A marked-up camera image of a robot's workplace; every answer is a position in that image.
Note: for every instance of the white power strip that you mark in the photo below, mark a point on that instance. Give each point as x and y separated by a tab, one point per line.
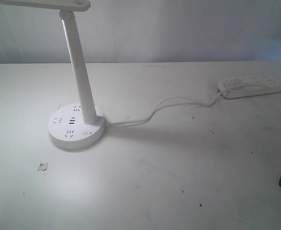
253	85

